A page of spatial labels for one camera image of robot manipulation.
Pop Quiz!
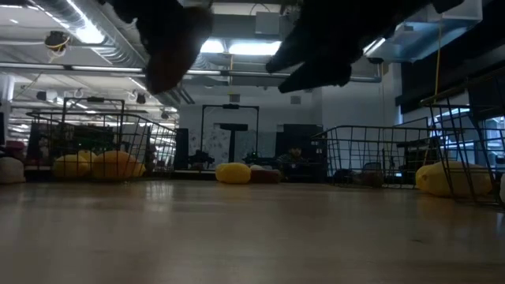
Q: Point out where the yellow hanging cable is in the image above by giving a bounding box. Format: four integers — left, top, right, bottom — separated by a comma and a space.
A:
432, 21, 443, 102

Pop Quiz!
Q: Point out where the round silver ventilation duct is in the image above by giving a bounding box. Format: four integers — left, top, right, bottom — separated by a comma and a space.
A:
34, 0, 194, 106

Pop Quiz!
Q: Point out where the yellow hanging cord reel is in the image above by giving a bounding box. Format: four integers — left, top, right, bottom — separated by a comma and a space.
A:
43, 30, 72, 53

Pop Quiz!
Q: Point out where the black T-shaped stand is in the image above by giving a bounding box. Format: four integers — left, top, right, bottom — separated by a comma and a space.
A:
219, 122, 249, 163

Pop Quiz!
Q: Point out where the grey ceiling junction box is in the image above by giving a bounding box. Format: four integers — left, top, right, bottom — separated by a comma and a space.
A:
254, 11, 282, 36

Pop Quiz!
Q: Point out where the bright ceiling light panel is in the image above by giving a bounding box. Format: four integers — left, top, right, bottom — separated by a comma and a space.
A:
227, 40, 283, 57

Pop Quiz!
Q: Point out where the long horizontal ceiling pipe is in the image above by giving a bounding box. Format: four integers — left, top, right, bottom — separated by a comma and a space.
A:
0, 62, 383, 84

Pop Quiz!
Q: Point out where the black pillar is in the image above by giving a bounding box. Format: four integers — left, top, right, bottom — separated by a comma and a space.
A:
174, 128, 190, 171

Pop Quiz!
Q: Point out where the black background rig frame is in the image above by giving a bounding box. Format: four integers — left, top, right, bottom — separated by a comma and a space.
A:
200, 103, 260, 165

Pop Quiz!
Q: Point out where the wire mesh basket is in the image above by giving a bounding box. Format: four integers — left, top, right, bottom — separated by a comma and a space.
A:
417, 66, 505, 208
25, 110, 178, 183
310, 125, 455, 187

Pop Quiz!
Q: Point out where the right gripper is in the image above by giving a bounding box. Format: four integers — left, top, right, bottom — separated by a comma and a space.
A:
265, 0, 432, 95

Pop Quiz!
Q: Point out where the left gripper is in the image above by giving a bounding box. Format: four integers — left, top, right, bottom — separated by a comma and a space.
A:
100, 0, 185, 24

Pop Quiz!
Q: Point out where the black cabinet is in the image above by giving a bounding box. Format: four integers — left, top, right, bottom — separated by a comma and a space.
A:
275, 123, 325, 169

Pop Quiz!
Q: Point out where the orange mango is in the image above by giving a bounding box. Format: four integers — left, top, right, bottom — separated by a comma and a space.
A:
91, 150, 138, 181

